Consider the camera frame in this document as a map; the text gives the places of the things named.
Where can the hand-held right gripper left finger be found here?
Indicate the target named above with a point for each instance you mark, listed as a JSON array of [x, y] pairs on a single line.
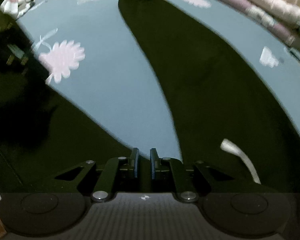
[[136, 162]]

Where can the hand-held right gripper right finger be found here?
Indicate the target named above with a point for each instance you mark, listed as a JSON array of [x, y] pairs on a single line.
[[153, 163]]

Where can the white floral cloth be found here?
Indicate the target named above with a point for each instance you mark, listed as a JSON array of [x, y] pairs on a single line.
[[12, 5]]

